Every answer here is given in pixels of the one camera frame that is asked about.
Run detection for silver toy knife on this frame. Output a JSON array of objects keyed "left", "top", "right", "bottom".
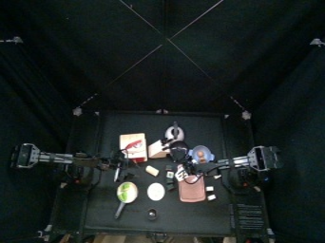
[{"left": 113, "top": 164, "right": 124, "bottom": 183}]

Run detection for white box with red print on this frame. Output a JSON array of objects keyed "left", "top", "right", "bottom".
[{"left": 118, "top": 133, "right": 149, "bottom": 163}]

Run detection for black round toy pot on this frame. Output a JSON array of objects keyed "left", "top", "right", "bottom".
[{"left": 168, "top": 140, "right": 190, "bottom": 163}]

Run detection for pale yellow cheese block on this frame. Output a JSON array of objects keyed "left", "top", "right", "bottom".
[{"left": 145, "top": 164, "right": 162, "bottom": 178}]

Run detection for blue bowl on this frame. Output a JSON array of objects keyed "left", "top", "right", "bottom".
[{"left": 188, "top": 144, "right": 216, "bottom": 165}]

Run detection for tan small box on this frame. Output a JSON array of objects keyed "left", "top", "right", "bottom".
[{"left": 148, "top": 140, "right": 172, "bottom": 159}]

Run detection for frying pan with green food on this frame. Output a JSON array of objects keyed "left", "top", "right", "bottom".
[{"left": 113, "top": 181, "right": 140, "bottom": 220}]

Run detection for white round plate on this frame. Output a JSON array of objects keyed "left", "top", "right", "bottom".
[{"left": 146, "top": 182, "right": 166, "bottom": 202}]

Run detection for silver toy kettle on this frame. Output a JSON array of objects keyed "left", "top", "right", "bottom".
[{"left": 164, "top": 121, "right": 188, "bottom": 142}]

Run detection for small black cup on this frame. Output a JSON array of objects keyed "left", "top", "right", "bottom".
[{"left": 146, "top": 207, "right": 161, "bottom": 222}]

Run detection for white text label sticker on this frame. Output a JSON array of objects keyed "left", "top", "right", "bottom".
[{"left": 236, "top": 203, "right": 267, "bottom": 233}]

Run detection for black cable loop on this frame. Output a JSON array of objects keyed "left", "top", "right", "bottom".
[{"left": 185, "top": 174, "right": 206, "bottom": 185}]

